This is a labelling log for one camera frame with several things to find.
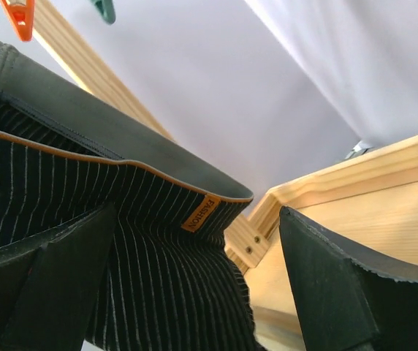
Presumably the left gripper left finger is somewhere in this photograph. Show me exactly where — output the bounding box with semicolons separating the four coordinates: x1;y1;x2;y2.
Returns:
0;204;116;350

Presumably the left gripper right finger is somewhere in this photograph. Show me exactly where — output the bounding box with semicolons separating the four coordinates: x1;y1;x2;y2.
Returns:
279;206;418;350

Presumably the black striped underwear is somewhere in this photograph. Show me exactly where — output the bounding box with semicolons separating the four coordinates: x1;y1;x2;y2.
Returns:
0;42;261;350

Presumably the orange clothes peg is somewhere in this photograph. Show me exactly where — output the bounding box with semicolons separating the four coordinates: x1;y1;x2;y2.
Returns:
0;0;35;42

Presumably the teal clothes peg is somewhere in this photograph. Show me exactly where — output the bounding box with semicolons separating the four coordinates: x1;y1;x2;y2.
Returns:
89;0;116;25

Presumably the wooden hanger rack frame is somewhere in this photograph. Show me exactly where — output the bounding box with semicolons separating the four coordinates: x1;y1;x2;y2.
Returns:
34;1;418;350

